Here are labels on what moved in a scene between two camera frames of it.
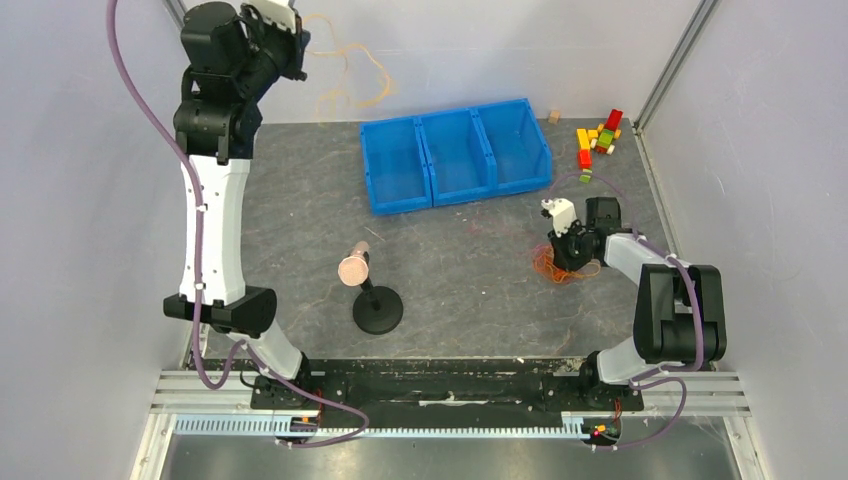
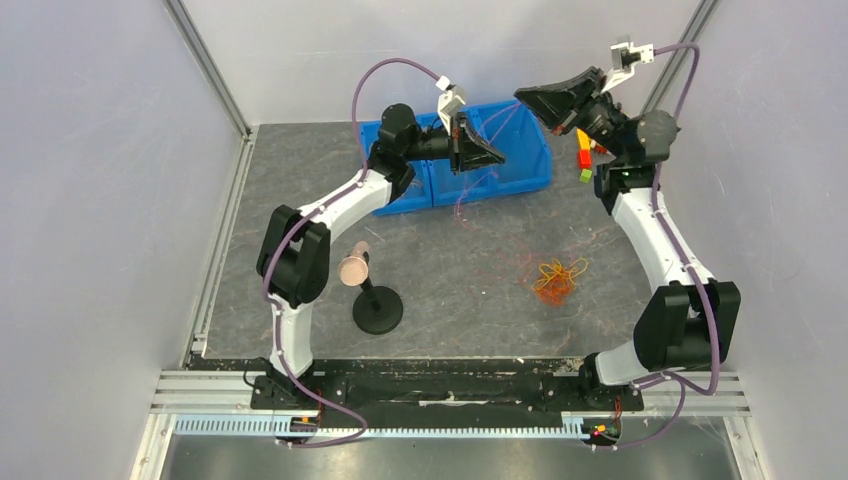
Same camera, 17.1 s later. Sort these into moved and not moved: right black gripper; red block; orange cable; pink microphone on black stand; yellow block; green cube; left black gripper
Moved: left black gripper; orange cable; right black gripper
Not moved: pink microphone on black stand; green cube; red block; yellow block
